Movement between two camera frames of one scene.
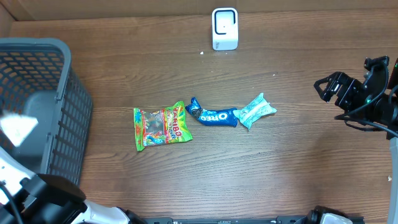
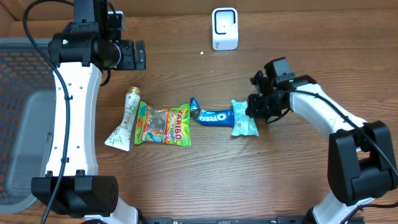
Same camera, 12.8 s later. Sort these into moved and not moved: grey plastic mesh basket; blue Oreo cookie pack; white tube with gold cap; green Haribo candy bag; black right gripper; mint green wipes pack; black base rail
Moved: mint green wipes pack; black right gripper; green Haribo candy bag; white tube with gold cap
Not moved: grey plastic mesh basket; black base rail; blue Oreo cookie pack
